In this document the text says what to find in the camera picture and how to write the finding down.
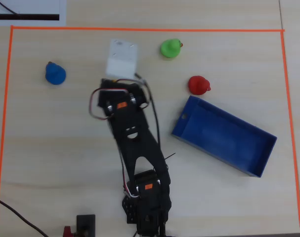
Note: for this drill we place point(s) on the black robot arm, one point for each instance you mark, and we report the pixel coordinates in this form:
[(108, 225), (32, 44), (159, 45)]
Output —
[(137, 148)]

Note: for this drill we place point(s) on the blue rubber duck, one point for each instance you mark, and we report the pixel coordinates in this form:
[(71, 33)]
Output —
[(55, 74)]

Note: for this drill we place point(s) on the green rubber duck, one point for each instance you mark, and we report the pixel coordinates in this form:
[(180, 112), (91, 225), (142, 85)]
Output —
[(170, 48)]

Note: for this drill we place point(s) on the red rubber duck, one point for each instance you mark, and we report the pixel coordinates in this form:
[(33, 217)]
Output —
[(198, 85)]

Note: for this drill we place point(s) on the blue plastic box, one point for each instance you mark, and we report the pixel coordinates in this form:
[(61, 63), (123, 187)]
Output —
[(221, 138)]

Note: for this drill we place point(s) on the orange tape strip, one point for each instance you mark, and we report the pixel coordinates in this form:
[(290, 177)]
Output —
[(4, 123), (140, 28), (291, 123)]

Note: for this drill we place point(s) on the white paper with black bar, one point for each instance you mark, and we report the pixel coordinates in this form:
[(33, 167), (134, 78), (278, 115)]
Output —
[(41, 7)]

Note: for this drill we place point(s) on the red stand knob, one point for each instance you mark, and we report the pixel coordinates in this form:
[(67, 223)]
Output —
[(67, 232)]

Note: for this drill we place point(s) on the black camera stand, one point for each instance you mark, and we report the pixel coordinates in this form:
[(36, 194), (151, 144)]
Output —
[(85, 223)]

